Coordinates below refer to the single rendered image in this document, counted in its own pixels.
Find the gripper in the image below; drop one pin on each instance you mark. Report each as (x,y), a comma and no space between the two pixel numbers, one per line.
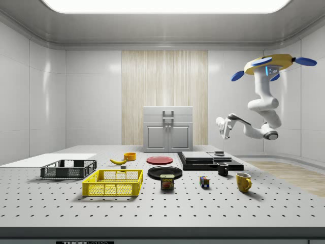
(225,129)

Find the black mug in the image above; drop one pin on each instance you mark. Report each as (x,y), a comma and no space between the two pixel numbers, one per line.
(222,170)

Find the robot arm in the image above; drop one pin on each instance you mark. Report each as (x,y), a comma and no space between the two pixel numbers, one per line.
(262,86)

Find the black stove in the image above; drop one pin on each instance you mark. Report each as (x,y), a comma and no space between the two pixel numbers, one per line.
(198,162)

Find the puzzle cube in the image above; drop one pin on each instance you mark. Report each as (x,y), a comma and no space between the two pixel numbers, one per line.
(204,182)

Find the yellow mug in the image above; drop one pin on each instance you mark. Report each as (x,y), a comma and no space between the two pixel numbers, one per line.
(242,183)

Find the white cabinet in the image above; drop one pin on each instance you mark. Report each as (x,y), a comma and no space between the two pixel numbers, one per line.
(167,137)

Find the red plate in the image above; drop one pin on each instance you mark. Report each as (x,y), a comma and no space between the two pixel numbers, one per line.
(159,160)

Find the flat-sided can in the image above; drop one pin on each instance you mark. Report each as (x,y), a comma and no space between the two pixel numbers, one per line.
(167,182)

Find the black plate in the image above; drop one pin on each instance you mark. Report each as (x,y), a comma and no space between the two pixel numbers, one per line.
(157,170)

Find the drone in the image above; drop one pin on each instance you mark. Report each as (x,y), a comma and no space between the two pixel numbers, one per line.
(274,60)

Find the yellow bowl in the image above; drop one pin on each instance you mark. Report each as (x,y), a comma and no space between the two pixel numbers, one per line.
(130,157)

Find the banana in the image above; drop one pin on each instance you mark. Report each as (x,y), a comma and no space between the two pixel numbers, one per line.
(118,162)

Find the yellow basket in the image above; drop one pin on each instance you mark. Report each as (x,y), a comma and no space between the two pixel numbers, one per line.
(111,189)

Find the dark grey basket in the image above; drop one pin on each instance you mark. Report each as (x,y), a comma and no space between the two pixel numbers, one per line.
(48,172)

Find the white board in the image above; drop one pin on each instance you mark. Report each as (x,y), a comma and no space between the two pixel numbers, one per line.
(38,160)

